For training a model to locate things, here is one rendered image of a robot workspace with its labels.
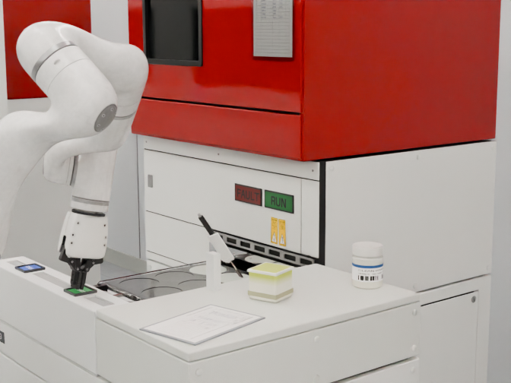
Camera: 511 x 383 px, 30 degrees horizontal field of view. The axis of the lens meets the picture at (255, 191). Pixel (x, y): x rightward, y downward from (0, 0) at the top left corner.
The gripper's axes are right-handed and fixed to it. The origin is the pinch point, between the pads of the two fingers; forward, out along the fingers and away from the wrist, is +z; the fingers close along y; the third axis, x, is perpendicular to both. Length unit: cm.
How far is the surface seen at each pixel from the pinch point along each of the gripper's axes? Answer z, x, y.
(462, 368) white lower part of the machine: 19, 16, -123
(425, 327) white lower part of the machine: 6, 16, -103
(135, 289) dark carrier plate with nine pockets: 4.2, -11.9, -23.3
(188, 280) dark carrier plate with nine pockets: 1.1, -10.9, -38.2
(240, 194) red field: -22, -15, -54
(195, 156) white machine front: -30, -38, -53
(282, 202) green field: -23, 2, -54
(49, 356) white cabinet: 19.6, -7.1, 0.2
